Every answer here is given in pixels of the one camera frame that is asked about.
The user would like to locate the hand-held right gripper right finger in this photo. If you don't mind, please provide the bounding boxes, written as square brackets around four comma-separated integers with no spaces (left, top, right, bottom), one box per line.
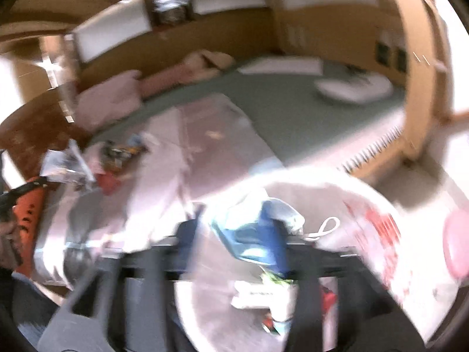
[258,205,436,352]

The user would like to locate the bluish plastic wrapper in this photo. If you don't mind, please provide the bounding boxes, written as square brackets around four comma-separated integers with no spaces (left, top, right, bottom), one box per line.
[38,139,96,191]

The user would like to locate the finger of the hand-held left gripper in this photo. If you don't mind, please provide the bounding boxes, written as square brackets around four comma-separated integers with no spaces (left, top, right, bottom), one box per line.
[0,176,50,206]

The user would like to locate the brown floral cushion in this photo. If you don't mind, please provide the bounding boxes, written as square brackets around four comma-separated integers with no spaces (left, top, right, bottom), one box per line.
[0,92,92,187]

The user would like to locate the green snack packet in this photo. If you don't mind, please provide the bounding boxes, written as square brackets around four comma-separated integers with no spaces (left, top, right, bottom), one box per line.
[99,139,149,173]

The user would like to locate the blue face mask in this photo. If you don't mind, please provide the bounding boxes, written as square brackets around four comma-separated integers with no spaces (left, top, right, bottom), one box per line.
[210,196,341,265]
[262,312,294,336]

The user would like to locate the small red wrapper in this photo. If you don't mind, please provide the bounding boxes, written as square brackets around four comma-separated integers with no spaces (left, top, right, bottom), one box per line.
[320,288,338,309]

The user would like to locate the white plastic trash bag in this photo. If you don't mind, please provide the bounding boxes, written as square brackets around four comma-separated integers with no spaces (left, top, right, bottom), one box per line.
[174,167,440,352]

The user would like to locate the white flat pad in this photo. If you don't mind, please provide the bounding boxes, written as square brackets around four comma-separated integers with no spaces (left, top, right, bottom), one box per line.
[238,57,323,76]

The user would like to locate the white handheld device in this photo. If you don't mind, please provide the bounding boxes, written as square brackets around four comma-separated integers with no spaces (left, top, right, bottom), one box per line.
[315,73,392,103]

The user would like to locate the red packet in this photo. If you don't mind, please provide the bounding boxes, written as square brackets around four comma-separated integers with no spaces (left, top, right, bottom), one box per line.
[93,170,123,196]

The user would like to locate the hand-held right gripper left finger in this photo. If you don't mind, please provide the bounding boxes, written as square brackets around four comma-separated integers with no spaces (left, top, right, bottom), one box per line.
[38,205,206,352]

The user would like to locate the person's left hand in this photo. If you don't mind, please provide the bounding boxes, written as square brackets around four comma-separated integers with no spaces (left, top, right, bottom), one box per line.
[0,224,21,268]

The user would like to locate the pink round object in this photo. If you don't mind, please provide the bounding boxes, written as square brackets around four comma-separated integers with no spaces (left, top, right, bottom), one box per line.
[441,209,469,279]

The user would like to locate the orange carrot plush pillow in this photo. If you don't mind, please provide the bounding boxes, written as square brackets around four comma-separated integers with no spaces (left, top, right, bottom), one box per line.
[11,180,46,275]

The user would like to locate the pink pillow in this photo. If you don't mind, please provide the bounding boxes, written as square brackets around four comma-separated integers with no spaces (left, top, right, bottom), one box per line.
[75,70,143,133]

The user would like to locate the striped plush rabbit toy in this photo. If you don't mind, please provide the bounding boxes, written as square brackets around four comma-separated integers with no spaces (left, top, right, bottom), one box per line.
[139,49,235,98]

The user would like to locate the striped pink grey blanket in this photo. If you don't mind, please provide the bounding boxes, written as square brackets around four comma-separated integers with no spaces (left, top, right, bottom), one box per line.
[33,92,283,287]

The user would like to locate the stack of books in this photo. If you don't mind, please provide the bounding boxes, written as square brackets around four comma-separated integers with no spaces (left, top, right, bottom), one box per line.
[150,0,193,26]

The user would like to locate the white cardboard box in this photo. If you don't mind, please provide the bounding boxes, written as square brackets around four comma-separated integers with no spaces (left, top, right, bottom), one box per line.
[231,280,294,310]

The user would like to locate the wooden bed frame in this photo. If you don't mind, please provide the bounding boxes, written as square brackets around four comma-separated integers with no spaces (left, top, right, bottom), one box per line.
[0,0,469,180]

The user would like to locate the green paper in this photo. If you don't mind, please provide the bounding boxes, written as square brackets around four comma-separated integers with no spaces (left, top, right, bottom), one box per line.
[258,268,294,287]

